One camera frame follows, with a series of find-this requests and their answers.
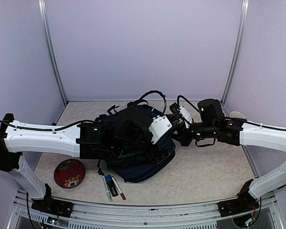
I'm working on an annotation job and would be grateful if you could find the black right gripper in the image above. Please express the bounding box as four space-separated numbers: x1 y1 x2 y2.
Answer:
170 121 217 147

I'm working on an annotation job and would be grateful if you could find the navy blue student backpack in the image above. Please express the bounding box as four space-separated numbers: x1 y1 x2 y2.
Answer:
95 102 176 183

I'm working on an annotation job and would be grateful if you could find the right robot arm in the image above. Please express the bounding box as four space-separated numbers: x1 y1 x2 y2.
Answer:
170 99 286 212

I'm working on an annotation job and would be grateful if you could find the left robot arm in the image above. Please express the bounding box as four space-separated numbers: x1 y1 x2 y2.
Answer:
0 110 175 212

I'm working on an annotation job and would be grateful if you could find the black blue highlighter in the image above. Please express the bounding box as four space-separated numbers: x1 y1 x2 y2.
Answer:
104 174 118 197

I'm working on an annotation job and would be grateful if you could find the red white marker pen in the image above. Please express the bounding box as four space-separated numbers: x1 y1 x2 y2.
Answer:
112 177 126 200

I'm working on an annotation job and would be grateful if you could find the floral ceramic mug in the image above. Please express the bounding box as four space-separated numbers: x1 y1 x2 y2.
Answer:
230 111 247 119

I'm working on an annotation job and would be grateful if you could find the red floral plate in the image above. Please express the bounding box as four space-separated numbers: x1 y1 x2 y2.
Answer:
53 159 86 188

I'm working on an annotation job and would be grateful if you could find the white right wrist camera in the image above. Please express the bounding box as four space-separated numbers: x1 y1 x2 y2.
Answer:
169 103 194 129

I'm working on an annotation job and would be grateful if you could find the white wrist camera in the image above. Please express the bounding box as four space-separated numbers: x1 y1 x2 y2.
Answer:
148 114 180 145
169 103 194 129

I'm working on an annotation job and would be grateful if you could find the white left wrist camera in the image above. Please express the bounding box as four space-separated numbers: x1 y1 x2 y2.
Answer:
148 114 180 145

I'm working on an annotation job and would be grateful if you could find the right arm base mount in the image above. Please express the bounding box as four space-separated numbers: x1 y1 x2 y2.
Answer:
217 179 260 217

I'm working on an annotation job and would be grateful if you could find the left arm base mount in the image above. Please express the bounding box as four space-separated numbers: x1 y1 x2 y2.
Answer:
31 184 73 218

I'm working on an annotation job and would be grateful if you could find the aluminium front rail frame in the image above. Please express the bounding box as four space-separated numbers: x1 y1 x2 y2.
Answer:
4 190 286 229

